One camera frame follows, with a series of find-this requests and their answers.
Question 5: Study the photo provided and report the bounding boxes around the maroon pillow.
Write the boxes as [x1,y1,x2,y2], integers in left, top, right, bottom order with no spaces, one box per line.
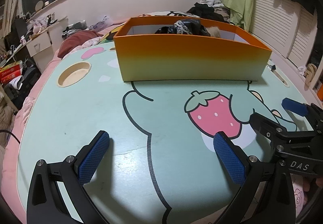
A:
[58,31,104,59]

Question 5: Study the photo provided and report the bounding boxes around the brown fur pompom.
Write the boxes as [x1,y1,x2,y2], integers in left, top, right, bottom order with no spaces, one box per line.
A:
[207,26,222,38]

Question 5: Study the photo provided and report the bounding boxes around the mint printed desktop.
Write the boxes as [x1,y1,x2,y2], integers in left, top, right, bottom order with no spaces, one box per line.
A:
[16,24,315,224]

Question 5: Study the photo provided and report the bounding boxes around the white drawer cabinet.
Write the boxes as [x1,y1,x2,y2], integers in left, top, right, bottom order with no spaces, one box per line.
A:
[26,16,68,56]

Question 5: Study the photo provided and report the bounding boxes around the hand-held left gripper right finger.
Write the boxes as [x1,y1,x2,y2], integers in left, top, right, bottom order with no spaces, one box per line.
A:
[213,131,297,224]

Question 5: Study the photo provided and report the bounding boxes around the beige curtain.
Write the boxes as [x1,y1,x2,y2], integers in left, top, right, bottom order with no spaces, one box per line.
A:
[0,0,23,38]

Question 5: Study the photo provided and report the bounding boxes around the orange cardboard box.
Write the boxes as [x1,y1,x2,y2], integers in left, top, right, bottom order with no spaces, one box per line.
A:
[113,17,272,82]

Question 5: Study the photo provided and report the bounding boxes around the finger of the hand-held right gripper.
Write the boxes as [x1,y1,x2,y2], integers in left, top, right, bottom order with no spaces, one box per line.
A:
[249,110,317,144]
[281,98,323,137]

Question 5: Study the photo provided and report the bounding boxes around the black office chair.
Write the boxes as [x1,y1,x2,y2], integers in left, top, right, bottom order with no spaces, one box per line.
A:
[13,18,28,38]

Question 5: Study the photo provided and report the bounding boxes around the red cardboard box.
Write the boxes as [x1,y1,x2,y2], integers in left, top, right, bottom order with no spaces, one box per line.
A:
[0,61,23,83]

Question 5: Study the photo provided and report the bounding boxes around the black clothes pile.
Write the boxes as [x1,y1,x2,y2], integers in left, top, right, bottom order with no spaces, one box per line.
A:
[187,3,230,22]

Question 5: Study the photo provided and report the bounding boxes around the pink rose-print blanket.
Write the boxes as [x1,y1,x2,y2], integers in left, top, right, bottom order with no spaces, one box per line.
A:
[290,174,311,217]

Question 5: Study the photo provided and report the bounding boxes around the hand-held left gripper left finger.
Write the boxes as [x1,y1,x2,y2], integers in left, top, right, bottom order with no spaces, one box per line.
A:
[26,130,111,224]

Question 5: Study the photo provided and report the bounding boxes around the black cable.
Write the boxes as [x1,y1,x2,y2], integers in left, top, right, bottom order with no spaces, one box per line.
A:
[0,129,21,144]

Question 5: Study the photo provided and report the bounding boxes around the black patterned pouch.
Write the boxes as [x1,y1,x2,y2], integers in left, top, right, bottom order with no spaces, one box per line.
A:
[154,19,211,37]

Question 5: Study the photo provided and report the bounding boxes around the tan cloth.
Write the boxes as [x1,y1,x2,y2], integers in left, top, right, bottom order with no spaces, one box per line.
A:
[304,64,319,90]

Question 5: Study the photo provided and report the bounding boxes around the white louvred closet door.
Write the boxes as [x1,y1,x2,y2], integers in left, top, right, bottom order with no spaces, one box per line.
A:
[249,0,323,69]

